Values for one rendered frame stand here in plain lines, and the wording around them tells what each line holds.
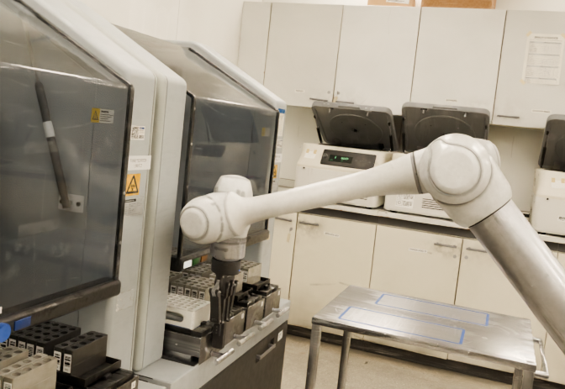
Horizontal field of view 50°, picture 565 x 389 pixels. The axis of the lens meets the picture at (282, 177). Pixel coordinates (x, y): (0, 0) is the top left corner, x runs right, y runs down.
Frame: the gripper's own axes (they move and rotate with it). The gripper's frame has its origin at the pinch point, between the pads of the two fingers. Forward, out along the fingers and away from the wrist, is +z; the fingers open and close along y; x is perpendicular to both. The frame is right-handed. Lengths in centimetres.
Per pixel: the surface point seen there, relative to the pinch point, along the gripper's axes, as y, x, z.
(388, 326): -30.1, 38.3, -2.1
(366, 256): -229, -9, 20
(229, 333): -11.9, -2.1, 3.6
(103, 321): 32.9, -12.4, -9.8
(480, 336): -39, 63, -2
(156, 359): 11.3, -11.1, 5.5
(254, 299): -29.9, -2.9, -1.6
